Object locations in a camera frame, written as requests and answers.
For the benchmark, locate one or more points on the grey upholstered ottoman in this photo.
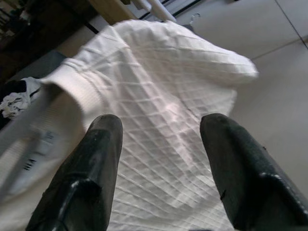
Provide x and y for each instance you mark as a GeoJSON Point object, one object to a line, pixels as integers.
{"type": "Point", "coordinates": [36, 67]}

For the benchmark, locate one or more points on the grey hanger with metal hook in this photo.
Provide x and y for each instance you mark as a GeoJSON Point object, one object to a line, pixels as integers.
{"type": "Point", "coordinates": [191, 21]}

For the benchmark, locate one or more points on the white and black garment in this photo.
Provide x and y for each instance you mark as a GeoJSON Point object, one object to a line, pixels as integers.
{"type": "Point", "coordinates": [9, 106]}

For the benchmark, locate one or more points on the cream shirt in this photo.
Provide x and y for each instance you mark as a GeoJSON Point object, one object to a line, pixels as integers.
{"type": "Point", "coordinates": [156, 7]}

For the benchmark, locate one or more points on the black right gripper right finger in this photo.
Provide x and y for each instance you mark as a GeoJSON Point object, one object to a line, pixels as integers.
{"type": "Point", "coordinates": [245, 180]}

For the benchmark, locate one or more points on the dark wood tv cabinet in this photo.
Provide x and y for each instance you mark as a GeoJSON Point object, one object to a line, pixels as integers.
{"type": "Point", "coordinates": [36, 29]}

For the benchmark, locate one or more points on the black garment with blue print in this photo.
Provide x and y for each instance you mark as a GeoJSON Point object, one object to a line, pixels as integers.
{"type": "Point", "coordinates": [12, 89]}

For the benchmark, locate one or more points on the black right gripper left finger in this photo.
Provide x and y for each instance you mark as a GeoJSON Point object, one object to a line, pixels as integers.
{"type": "Point", "coordinates": [84, 180]}

